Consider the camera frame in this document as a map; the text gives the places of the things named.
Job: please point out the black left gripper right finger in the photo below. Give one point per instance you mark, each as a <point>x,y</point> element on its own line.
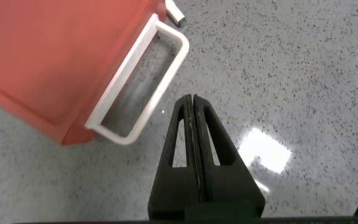
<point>232,186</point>

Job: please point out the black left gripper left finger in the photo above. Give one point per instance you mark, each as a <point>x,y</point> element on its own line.
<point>172,186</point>

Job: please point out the red drawer case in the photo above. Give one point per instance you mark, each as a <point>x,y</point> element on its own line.
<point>51,56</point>

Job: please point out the white marker pen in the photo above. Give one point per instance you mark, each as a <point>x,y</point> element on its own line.
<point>176,14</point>

